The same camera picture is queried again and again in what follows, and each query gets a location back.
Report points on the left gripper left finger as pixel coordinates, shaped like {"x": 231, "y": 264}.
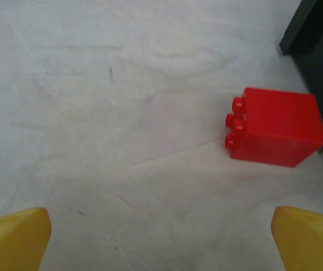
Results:
{"x": 12, "y": 242}

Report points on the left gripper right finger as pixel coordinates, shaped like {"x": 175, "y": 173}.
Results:
{"x": 311, "y": 242}

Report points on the red lego brick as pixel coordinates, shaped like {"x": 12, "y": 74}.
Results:
{"x": 277, "y": 127}

